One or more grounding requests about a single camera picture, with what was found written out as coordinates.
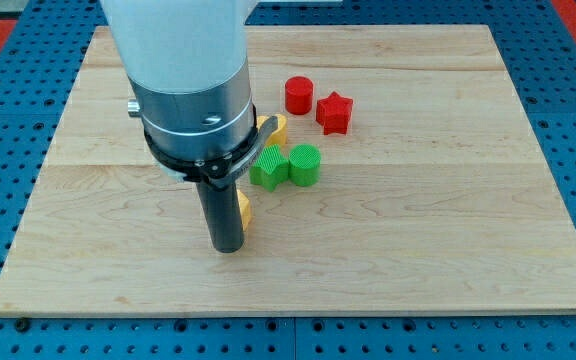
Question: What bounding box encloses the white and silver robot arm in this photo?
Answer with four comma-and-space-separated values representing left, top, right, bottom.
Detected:
101, 0, 257, 182

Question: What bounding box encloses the yellow heart block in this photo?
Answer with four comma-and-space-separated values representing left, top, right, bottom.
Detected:
256, 114, 288, 147

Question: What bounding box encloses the green star block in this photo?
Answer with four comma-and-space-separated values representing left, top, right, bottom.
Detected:
249, 145, 290, 192

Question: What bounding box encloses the green cylinder block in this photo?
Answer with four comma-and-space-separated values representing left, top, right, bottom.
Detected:
289, 144, 321, 187

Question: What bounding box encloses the yellow block behind pusher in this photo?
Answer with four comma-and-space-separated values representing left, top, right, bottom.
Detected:
237, 190, 253, 231

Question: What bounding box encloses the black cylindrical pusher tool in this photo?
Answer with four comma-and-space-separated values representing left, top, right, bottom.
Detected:
196, 181, 245, 253

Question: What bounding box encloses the red star block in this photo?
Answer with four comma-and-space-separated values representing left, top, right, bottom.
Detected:
316, 92, 354, 135

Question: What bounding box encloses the red cylinder block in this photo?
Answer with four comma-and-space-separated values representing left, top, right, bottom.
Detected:
284, 76, 314, 115

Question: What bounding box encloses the light wooden board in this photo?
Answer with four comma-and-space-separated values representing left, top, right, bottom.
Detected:
0, 25, 576, 318

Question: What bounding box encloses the black clamp ring with lever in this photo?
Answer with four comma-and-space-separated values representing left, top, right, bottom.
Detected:
142, 103, 279, 190

